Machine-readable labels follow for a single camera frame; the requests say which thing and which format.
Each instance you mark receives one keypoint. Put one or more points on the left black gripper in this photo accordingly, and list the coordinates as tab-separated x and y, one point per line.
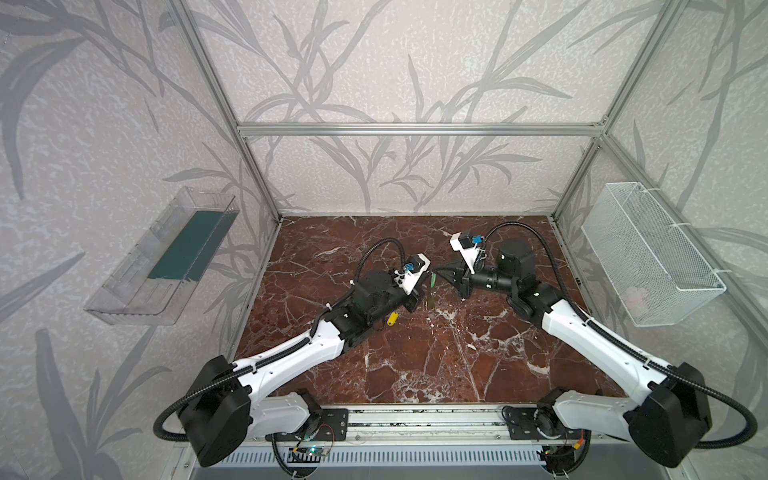
411	297

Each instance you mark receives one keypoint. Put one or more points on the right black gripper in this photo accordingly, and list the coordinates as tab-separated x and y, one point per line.
466	282

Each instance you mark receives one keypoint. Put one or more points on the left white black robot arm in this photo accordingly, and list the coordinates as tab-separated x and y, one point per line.
229	401

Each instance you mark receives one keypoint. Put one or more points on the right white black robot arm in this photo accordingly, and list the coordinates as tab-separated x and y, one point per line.
661	412

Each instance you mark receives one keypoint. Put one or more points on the yellow capped key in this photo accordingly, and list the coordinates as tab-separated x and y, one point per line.
392	319

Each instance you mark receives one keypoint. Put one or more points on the pink object in basket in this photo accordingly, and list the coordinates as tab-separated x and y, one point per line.
635	300

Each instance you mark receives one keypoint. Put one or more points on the green circuit board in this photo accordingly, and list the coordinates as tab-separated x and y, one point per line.
310	454

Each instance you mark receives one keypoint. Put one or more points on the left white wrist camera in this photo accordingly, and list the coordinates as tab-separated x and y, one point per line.
412	272

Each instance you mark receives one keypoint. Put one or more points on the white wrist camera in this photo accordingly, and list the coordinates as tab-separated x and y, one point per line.
412	272
471	248

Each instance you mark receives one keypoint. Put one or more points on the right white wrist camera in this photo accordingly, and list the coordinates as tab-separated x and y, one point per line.
471	248

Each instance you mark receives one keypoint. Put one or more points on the aluminium mounting rail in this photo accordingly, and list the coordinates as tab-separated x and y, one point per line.
475	423

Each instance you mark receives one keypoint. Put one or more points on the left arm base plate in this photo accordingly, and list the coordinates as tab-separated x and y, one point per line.
328	425

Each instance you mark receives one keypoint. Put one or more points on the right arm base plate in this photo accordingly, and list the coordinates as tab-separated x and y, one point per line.
535	424

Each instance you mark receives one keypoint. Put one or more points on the white wire mesh basket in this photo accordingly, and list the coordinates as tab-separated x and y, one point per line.
638	244

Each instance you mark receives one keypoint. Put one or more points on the clear plastic wall tray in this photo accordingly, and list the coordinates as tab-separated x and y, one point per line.
155	281

